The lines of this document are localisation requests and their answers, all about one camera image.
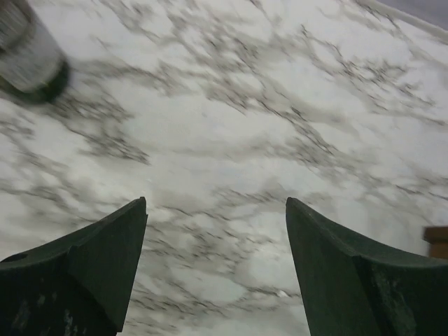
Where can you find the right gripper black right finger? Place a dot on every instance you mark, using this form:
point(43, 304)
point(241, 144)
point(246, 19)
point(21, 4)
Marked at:
point(353, 285)

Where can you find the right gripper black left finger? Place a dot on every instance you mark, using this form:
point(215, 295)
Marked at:
point(79, 284)

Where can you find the green wine bottle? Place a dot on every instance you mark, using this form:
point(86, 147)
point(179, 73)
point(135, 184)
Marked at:
point(34, 68)

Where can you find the brown wooden wine rack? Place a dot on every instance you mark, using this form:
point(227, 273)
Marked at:
point(437, 238)

